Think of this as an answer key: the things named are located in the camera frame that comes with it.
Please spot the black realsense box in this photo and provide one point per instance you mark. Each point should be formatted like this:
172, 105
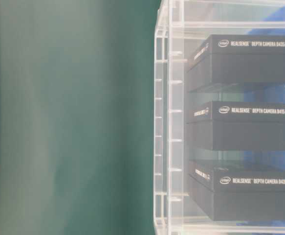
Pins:
236, 63
236, 126
232, 190

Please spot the clear plastic storage case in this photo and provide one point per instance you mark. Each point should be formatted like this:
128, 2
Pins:
181, 27

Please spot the green table cloth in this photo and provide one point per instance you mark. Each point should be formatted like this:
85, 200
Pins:
76, 117

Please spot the black RealSense box bottom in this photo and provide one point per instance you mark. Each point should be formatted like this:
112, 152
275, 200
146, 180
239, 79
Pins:
232, 190

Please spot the black RealSense box top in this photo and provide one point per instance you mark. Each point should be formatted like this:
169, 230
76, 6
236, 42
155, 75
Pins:
236, 63

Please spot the blue cloth case liner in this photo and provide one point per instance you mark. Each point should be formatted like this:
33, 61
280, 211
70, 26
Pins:
269, 94

